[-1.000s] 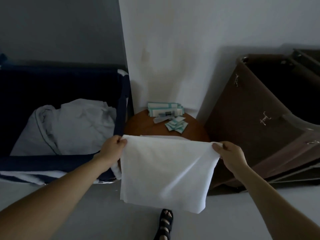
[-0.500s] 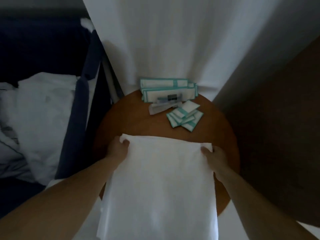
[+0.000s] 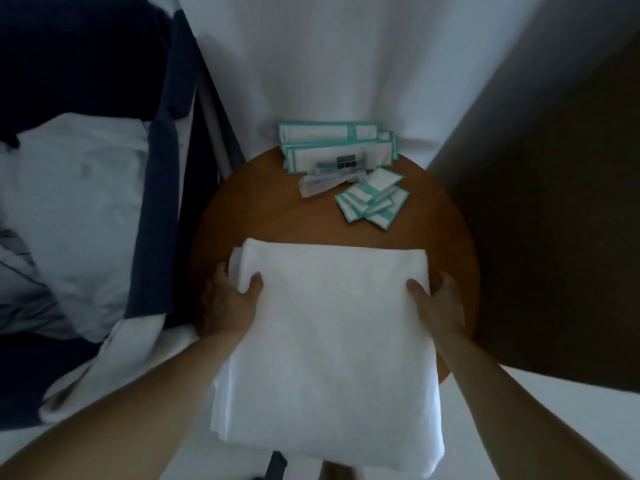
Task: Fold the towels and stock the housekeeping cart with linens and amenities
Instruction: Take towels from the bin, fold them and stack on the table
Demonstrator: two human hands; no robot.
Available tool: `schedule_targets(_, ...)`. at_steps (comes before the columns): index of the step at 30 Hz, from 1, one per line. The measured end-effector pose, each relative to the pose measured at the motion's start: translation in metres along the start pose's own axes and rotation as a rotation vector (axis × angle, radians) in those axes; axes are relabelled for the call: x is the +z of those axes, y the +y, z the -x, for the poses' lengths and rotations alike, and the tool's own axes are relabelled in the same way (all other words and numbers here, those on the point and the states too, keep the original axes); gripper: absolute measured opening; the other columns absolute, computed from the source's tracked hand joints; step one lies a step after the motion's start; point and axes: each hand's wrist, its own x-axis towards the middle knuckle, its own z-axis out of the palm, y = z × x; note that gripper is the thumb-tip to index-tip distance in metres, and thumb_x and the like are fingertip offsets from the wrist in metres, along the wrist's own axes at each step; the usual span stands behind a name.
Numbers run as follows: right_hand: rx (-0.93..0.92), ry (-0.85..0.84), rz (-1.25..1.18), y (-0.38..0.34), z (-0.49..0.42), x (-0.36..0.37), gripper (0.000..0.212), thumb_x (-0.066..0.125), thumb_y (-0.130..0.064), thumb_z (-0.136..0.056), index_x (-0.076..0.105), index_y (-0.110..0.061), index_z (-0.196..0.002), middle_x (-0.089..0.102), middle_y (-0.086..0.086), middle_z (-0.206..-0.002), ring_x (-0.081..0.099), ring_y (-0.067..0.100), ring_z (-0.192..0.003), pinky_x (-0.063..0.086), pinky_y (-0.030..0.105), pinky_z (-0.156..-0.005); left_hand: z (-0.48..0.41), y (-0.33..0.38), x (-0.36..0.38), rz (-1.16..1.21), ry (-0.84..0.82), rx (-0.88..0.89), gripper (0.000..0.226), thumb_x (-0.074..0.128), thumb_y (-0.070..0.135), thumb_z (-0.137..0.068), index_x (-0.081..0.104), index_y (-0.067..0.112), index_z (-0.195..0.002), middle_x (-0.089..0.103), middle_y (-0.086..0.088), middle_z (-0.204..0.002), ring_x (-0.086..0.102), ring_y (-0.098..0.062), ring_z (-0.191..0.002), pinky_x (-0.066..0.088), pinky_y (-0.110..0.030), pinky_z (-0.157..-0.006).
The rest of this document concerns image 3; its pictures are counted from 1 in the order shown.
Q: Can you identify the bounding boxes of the person's right hand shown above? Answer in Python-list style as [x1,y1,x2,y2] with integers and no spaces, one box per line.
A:
[405,272,467,349]

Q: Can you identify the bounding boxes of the round wooden side table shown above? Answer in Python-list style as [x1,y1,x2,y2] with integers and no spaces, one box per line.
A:
[189,144,481,385]

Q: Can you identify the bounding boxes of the person's left forearm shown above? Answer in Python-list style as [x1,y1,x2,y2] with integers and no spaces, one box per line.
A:
[0,329,246,480]

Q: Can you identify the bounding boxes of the brown housekeeping cart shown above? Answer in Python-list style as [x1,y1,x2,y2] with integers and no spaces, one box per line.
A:
[425,44,640,395]

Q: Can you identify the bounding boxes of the clear packet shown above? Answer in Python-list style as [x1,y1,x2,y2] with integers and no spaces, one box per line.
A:
[298,164,371,198]

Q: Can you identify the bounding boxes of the person's right forearm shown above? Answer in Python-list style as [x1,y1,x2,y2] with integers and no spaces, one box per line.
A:
[435,329,621,480]

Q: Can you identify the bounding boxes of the person's left hand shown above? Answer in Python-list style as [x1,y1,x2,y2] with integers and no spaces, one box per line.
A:
[202,262,264,341]

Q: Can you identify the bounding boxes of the white towel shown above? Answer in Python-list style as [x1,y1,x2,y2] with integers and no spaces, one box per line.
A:
[209,238,446,480]

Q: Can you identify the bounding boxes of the teal white boxes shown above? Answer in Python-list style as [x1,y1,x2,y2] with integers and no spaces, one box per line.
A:
[277,121,411,231]

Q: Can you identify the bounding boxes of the white pillowcase black piping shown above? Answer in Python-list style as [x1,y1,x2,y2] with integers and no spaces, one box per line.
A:
[0,112,151,343]

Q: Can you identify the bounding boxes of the navy laundry hamper white frame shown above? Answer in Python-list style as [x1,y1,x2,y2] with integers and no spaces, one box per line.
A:
[0,0,246,431]

